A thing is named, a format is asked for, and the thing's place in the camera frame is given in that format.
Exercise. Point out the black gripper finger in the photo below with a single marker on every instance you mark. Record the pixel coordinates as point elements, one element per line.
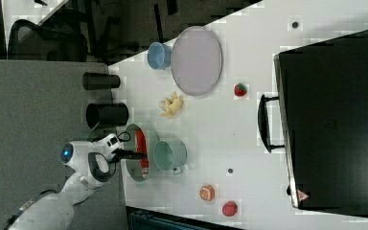
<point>120,154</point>

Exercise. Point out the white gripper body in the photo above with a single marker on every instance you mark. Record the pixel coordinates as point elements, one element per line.
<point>110,144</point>

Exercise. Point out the red ketchup bottle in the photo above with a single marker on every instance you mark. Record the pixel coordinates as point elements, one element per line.
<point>141,146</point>

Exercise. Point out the green strainer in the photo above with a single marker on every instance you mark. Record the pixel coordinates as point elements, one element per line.
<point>140,166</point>

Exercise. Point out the black cylinder container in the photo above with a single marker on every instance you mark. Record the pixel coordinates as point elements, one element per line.
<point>106,115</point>

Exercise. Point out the green mug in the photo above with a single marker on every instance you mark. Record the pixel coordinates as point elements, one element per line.
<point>170,155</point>

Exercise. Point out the black cylinder cup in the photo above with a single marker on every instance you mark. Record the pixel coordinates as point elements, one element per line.
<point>99,81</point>

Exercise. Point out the peeled toy banana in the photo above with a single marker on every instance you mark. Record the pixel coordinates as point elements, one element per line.
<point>171,106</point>

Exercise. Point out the toy orange slice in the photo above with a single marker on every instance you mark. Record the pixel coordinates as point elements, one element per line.
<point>207,193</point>

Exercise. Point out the blue cup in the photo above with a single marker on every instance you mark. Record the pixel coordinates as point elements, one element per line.
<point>159,56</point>

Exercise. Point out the grey round plate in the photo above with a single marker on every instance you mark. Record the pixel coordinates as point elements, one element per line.
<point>196,61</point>

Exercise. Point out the red toy fruit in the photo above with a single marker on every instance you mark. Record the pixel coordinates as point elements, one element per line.
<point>229,209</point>

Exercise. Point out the black office chair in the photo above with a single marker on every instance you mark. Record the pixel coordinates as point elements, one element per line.
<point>48,43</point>

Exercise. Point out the toy strawberry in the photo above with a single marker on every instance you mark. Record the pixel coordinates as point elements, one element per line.
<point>240,90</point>

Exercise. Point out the blue table frame rail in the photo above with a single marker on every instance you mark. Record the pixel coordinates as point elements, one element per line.
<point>141,219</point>

